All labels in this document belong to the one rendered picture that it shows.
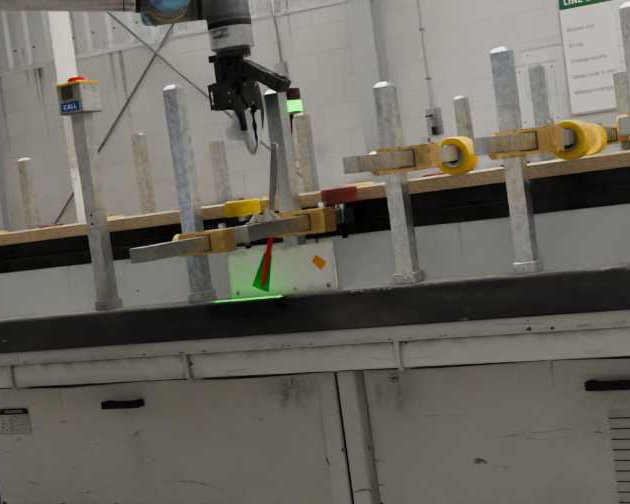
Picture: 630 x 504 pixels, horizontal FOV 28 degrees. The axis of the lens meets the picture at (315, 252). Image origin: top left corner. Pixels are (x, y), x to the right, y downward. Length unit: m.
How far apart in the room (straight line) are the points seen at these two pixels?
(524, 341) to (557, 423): 0.31
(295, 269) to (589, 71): 7.37
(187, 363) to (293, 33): 8.23
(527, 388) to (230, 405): 0.76
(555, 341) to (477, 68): 7.80
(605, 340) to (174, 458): 1.24
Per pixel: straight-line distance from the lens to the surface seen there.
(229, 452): 3.08
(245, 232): 2.36
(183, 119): 2.74
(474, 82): 10.16
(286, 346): 2.66
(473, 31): 10.17
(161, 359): 2.86
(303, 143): 3.82
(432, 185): 2.67
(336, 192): 2.68
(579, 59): 9.85
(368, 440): 2.87
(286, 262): 2.60
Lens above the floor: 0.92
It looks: 3 degrees down
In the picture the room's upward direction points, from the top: 8 degrees counter-clockwise
